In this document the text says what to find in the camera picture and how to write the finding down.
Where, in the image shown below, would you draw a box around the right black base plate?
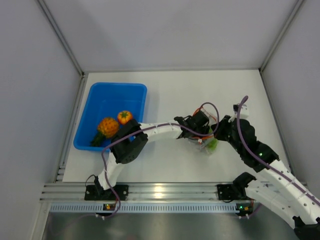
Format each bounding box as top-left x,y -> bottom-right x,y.
216,184 -> 250,202

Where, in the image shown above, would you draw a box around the fake green grapes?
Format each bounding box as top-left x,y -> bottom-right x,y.
205,138 -> 219,154

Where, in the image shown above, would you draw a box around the aluminium mounting rail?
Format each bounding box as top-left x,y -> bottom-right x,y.
40,182 -> 227,202

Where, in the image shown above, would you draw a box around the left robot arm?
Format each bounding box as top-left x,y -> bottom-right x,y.
94,111 -> 213,200

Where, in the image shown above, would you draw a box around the slotted cable duct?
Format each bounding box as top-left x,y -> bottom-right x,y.
50,203 -> 244,214

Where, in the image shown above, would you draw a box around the clear zip top bag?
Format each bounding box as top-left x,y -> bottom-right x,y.
188,105 -> 218,156

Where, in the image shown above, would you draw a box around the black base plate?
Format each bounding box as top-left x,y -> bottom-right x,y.
84,184 -> 129,201
216,184 -> 250,202

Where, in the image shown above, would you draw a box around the fake orange peach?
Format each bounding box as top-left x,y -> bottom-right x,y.
117,110 -> 133,125

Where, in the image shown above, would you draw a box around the fake pineapple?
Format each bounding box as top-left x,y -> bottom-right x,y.
90,117 -> 120,147

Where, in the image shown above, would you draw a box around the blue plastic bin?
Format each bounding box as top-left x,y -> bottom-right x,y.
73,82 -> 147,152

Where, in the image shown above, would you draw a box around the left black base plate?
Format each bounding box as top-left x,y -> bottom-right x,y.
84,184 -> 129,201

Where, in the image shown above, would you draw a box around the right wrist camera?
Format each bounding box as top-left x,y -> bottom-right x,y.
228,103 -> 250,123

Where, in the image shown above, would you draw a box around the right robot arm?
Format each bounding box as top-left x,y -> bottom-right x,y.
211,115 -> 320,240

